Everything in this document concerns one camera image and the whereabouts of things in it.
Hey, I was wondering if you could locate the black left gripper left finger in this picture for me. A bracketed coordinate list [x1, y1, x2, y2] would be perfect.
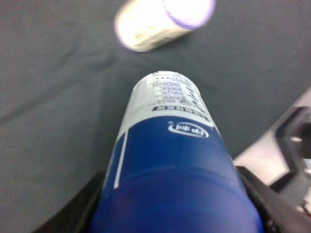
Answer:
[34, 171, 104, 233]

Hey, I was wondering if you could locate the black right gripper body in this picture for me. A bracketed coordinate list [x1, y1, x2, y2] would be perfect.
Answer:
[270, 106, 311, 215]

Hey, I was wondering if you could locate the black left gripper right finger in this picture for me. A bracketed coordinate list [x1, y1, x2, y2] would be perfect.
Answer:
[236, 166, 311, 233]

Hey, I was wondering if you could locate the blue and white yogurt bottle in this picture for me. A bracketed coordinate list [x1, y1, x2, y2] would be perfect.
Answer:
[89, 71, 264, 233]

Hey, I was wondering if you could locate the black tablecloth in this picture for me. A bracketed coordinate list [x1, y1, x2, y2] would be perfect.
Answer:
[0, 0, 311, 233]

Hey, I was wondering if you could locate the purple garbage bag roll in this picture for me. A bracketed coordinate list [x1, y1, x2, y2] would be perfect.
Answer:
[114, 0, 216, 52]

